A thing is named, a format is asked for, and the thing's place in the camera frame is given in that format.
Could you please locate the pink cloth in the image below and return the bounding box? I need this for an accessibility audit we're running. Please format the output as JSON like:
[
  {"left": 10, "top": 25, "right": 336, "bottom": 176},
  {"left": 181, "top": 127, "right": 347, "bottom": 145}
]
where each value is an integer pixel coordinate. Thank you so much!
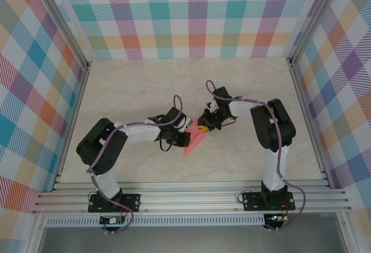
[{"left": 183, "top": 118, "right": 207, "bottom": 157}]

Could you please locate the grey metal sheet panel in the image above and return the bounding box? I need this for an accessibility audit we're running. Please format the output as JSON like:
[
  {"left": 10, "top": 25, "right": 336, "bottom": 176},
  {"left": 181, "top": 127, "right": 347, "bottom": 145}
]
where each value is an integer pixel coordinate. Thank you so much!
[{"left": 37, "top": 225, "right": 348, "bottom": 253}]

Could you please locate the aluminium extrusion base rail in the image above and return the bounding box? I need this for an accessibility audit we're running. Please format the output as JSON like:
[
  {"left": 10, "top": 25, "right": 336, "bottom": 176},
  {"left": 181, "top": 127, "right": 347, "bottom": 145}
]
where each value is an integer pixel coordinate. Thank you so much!
[{"left": 31, "top": 181, "right": 353, "bottom": 215}]

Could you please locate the slotted white cable duct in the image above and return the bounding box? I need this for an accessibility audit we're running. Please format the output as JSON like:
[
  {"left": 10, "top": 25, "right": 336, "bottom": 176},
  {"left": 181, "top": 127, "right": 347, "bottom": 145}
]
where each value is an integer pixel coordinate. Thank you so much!
[{"left": 46, "top": 214, "right": 266, "bottom": 227}]

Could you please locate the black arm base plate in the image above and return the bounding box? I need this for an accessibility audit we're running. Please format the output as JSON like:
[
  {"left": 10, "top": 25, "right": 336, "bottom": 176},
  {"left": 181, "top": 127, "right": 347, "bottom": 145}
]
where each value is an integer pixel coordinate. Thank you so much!
[
  {"left": 242, "top": 192, "right": 296, "bottom": 212},
  {"left": 88, "top": 193, "right": 142, "bottom": 213}
]

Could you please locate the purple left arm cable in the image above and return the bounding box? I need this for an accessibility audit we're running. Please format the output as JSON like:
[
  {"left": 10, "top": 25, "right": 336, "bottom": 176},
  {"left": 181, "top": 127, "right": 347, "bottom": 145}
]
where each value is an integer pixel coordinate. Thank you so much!
[{"left": 86, "top": 94, "right": 183, "bottom": 235}]

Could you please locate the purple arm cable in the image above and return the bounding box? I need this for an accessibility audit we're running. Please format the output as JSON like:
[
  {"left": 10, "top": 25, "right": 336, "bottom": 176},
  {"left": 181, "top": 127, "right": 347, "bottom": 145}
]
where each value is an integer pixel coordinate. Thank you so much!
[
  {"left": 86, "top": 94, "right": 183, "bottom": 235},
  {"left": 205, "top": 79, "right": 307, "bottom": 232}
]

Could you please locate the aluminium side rail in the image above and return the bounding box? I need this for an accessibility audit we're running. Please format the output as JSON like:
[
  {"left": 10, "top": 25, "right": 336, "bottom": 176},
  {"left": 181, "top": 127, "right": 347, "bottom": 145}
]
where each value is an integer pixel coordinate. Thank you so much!
[
  {"left": 52, "top": 63, "right": 92, "bottom": 193},
  {"left": 288, "top": 58, "right": 331, "bottom": 189}
]

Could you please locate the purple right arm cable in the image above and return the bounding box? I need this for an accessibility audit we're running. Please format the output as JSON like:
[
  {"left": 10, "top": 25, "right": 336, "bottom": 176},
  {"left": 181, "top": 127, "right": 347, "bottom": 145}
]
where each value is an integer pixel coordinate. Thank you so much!
[{"left": 205, "top": 79, "right": 307, "bottom": 232}]

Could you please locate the aluminium frame post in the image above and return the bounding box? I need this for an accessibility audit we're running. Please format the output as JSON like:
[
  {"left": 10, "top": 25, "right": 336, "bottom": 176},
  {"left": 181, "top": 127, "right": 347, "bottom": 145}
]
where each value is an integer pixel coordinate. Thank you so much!
[
  {"left": 286, "top": 0, "right": 344, "bottom": 63},
  {"left": 30, "top": 0, "right": 93, "bottom": 71}
]

